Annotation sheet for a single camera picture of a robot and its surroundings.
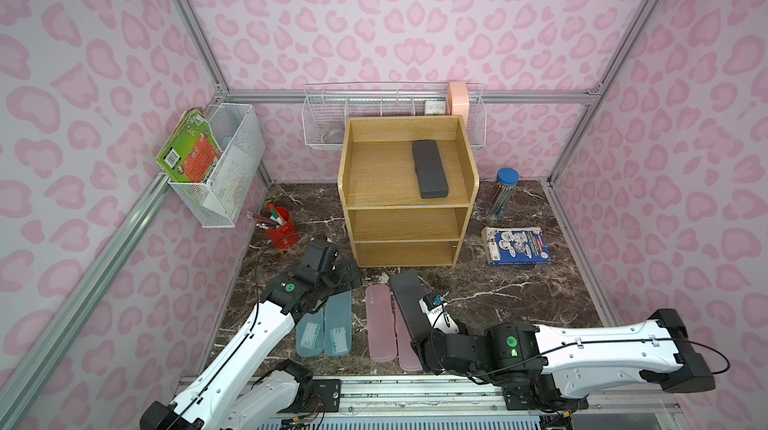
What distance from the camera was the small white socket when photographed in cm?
93

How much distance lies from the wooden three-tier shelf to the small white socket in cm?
10

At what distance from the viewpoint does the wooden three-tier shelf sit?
2.46 feet

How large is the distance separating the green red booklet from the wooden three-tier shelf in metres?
0.36

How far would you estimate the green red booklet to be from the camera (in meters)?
0.67
